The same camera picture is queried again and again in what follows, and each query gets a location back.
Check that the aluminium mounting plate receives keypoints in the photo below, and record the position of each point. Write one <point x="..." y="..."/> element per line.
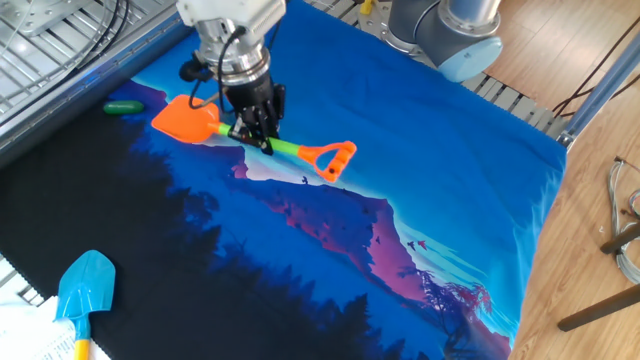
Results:
<point x="45" y="15"/>

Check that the aluminium frame post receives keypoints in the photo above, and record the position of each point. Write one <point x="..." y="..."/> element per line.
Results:
<point x="600" y="87"/>

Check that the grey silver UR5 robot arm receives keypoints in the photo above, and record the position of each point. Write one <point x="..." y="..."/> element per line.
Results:
<point x="450" y="30"/>

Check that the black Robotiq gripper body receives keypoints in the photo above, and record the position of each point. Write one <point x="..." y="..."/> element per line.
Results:
<point x="252" y="95"/>

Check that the mountain print blue cloth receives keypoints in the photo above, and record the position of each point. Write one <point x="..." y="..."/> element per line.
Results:
<point x="400" y="150"/>

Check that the blue yellow toy shovel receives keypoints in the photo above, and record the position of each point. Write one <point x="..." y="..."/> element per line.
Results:
<point x="85" y="285"/>

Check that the green toy cucumber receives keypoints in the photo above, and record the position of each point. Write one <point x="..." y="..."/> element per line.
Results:
<point x="123" y="107"/>

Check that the dark wooden furniture leg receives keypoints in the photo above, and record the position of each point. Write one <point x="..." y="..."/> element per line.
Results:
<point x="620" y="239"/>
<point x="600" y="309"/>

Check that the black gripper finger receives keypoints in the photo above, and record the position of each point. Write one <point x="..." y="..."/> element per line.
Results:
<point x="267" y="125"/>
<point x="247" y="127"/>

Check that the orange green toy shovel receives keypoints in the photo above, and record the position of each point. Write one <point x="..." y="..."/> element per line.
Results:
<point x="185" y="120"/>

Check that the white printed paper sheets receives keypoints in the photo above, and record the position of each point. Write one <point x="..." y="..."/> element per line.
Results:
<point x="30" y="330"/>

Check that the small yellow plastic piece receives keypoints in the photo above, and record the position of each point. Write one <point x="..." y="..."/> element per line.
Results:
<point x="367" y="7"/>

